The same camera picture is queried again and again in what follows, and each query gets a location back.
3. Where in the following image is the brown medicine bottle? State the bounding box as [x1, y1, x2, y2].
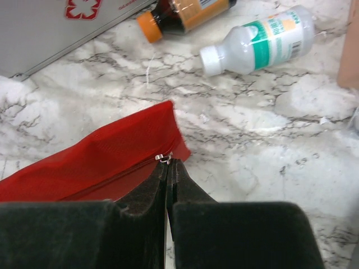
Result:
[137, 0, 237, 43]

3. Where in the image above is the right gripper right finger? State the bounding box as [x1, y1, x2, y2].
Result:
[167, 159, 324, 268]

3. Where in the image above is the red first aid pouch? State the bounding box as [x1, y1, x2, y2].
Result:
[1, 101, 190, 202]

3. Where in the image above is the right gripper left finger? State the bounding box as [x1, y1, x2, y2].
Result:
[1, 163, 168, 268]

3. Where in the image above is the peach file organizer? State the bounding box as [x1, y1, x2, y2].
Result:
[337, 0, 358, 90]

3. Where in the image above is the white blue bandage roll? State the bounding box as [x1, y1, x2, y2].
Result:
[348, 107, 359, 133]

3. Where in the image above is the white green bottle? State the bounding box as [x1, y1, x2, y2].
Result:
[200, 5, 315, 76]

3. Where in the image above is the silver metal case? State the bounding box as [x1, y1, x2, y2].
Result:
[1, 0, 152, 81]

